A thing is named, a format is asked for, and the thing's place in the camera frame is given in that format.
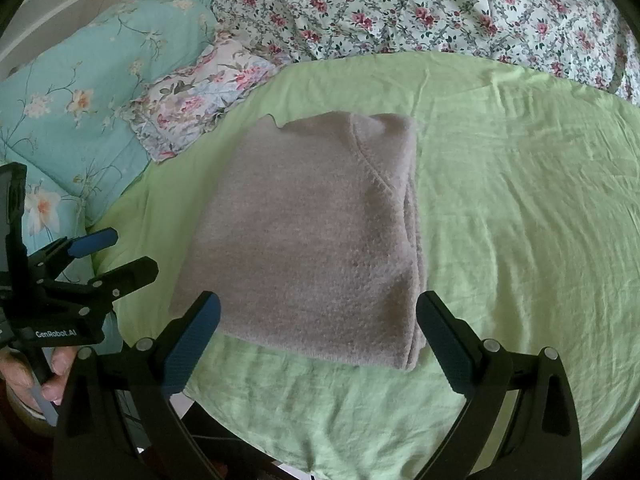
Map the red floral white quilt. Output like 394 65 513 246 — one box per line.
212 0 639 103

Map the person's left hand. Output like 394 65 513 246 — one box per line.
0 343 79 416

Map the turquoise floral comforter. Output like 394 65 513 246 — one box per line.
0 0 237 356

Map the pink floral ruffled pillow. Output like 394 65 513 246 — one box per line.
122 34 282 164

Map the beige knit sweater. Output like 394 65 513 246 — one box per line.
169 112 426 370

